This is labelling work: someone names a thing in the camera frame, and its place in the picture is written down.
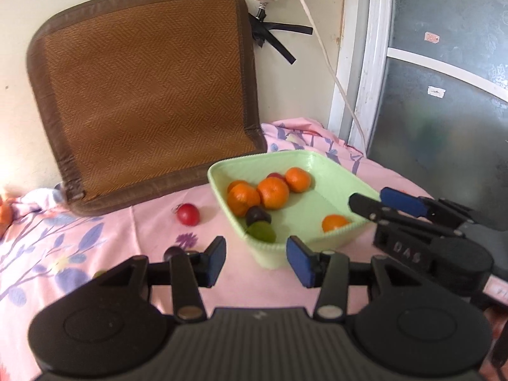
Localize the white power cable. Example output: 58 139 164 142
283 0 369 154

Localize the red tomato fruit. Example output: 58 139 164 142
176 203 201 226

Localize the brown woven seat cushion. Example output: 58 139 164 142
27 0 267 216

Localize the light green plastic basket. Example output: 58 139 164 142
208 150 380 269

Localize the green fruit middle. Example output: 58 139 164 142
92 270 107 279

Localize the orange plush toy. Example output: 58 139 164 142
0 199 13 237

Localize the white framed glass door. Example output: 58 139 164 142
327 0 507 228

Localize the orange tangerine near gripper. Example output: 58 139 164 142
321 214 351 233

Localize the green fruit left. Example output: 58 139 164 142
246 221 277 244

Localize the large orange tangerine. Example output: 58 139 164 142
257 177 289 211

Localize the green fruit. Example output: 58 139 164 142
246 221 277 244
92 270 107 279

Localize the orange tangerine in basket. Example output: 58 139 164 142
226 180 261 217
284 167 312 194

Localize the dark purple plum with stem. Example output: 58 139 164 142
163 246 186 262

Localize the black ribbon tie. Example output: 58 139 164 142
249 14 313 64

